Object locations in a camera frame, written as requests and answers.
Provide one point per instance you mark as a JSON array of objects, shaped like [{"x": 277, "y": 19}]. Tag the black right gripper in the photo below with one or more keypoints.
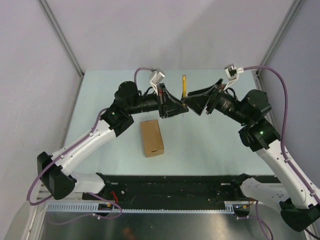
[{"x": 197, "y": 103}]

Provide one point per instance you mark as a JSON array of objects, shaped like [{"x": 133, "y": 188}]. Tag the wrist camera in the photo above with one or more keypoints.
[
  {"x": 156, "y": 78},
  {"x": 232, "y": 72}
]

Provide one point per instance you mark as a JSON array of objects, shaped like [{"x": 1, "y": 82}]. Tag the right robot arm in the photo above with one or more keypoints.
[{"x": 298, "y": 200}]

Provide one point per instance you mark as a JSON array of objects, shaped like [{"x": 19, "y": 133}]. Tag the right aluminium frame post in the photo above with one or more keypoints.
[{"x": 285, "y": 25}]

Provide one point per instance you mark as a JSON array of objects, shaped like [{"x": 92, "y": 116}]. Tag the grey slotted cable duct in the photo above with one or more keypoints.
[{"x": 163, "y": 207}]

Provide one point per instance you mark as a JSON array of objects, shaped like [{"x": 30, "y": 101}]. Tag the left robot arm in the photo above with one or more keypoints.
[{"x": 56, "y": 170}]

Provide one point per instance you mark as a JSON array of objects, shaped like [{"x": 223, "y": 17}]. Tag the left aluminium frame post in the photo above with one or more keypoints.
[{"x": 51, "y": 18}]

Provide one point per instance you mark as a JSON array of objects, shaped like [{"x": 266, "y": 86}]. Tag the aluminium frame post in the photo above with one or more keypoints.
[
  {"x": 285, "y": 25},
  {"x": 51, "y": 18}
]

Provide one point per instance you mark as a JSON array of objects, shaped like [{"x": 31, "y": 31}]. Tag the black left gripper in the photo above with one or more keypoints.
[{"x": 168, "y": 105}]

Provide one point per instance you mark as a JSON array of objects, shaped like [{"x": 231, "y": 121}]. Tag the yellow utility knife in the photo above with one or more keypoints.
[{"x": 184, "y": 86}]

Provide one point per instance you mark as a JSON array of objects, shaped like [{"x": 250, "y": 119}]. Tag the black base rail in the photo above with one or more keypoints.
[{"x": 133, "y": 189}]

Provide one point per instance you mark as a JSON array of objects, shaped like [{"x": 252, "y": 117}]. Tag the brown cardboard express box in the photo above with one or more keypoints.
[{"x": 152, "y": 139}]

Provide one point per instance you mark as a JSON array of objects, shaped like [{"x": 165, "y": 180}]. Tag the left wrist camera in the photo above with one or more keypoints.
[{"x": 156, "y": 78}]

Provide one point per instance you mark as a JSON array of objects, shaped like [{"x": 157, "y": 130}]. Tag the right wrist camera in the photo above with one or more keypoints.
[{"x": 232, "y": 72}]

